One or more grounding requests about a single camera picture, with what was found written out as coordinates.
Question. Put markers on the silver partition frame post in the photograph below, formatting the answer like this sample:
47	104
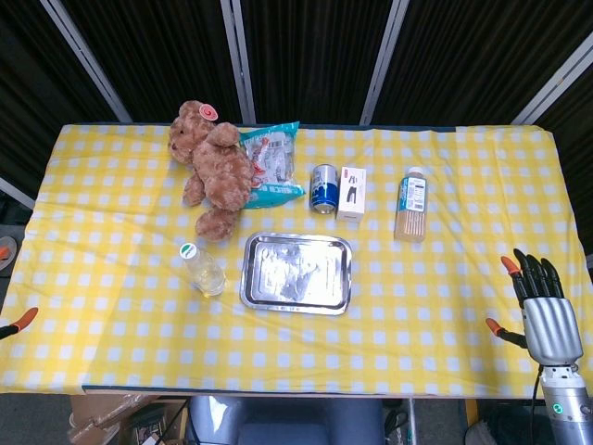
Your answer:
88	62
16	192
384	60
556	79
238	60

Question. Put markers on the teal snack bag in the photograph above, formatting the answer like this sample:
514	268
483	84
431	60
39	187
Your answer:
273	162

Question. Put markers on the black bag under table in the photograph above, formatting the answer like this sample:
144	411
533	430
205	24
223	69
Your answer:
505	428

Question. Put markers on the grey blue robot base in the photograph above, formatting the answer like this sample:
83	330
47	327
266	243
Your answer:
287	422

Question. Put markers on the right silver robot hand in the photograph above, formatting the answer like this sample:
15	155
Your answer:
551	329

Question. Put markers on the blue drink can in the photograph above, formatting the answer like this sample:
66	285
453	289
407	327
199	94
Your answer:
324	187

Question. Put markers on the brown teddy bear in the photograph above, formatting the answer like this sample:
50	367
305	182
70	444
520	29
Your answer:
218	171

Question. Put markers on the clear bottle green cap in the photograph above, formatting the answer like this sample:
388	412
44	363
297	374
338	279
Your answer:
204	271

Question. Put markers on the yellow white checkered tablecloth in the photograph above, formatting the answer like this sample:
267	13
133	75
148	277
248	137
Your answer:
324	352

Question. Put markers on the pale juice bottle blue label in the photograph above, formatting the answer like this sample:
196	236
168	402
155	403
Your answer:
411	208

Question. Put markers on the metal tray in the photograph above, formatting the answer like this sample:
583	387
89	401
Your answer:
296	273

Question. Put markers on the small white carton box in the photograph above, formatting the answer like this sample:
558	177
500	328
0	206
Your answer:
351	194

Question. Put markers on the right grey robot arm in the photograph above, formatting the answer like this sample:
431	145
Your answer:
570	408

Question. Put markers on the grey round floor object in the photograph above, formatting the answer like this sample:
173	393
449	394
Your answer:
10	245

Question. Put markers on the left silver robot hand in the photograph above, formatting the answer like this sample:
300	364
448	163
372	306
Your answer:
21	320

